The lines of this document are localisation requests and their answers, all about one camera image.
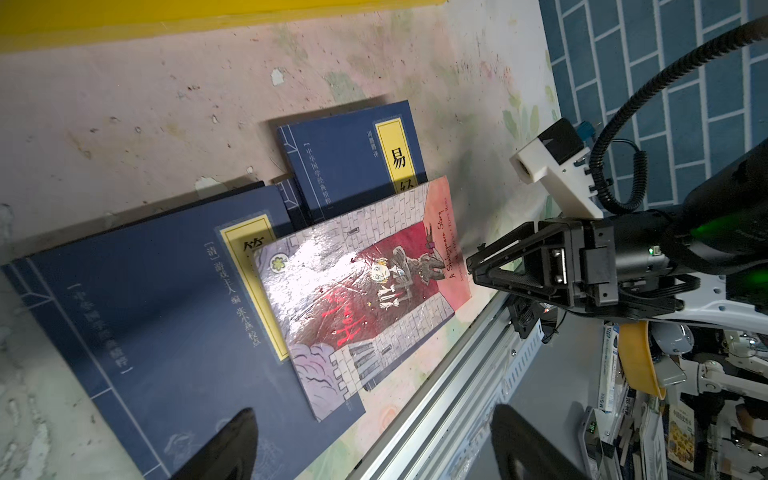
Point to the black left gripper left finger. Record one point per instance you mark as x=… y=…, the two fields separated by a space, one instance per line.
x=230 y=454

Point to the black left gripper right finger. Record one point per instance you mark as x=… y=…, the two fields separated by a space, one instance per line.
x=521 y=452

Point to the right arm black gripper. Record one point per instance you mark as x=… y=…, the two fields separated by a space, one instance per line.
x=609 y=266

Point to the illustrated red grey book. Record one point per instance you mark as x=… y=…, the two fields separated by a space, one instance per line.
x=355 y=295

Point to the blue book yellow label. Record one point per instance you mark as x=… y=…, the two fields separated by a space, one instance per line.
x=346 y=161

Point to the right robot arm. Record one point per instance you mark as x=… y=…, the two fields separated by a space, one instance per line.
x=702 y=263

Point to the blue book left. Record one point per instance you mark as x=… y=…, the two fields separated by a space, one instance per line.
x=161 y=323

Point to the floral table mat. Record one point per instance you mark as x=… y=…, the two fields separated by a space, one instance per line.
x=478 y=78

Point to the blue book underneath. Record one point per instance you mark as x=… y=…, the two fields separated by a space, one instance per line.
x=294 y=202

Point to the yellow wooden bookshelf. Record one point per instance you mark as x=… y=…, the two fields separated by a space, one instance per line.
x=35 y=25

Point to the aluminium front rail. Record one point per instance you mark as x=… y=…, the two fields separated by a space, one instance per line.
x=447 y=422

